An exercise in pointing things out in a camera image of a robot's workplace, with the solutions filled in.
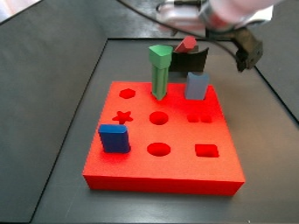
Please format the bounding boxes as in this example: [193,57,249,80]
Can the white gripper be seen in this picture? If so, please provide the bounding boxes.
[155,2,205,32]

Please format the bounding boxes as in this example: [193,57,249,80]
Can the red hexagon peg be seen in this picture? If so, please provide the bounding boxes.
[175,36,197,53]

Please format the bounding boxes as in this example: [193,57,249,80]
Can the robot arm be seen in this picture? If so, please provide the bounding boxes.
[157,0,285,32]

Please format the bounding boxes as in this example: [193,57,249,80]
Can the red shape sorter board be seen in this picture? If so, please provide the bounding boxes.
[83,81,246,196]

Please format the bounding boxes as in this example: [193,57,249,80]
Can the green tall peg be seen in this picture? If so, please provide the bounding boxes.
[149,45,174,100]

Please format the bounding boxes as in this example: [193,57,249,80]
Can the black curved holder block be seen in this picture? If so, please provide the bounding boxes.
[170,46,210,73]

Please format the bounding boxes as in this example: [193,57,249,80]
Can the light blue peg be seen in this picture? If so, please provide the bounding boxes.
[185,73,210,100]

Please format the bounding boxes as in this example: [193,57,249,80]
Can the dark blue peg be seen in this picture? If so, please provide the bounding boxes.
[98,124,131,153]

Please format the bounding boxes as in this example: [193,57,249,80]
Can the black cable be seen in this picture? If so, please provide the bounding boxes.
[117,0,250,73]

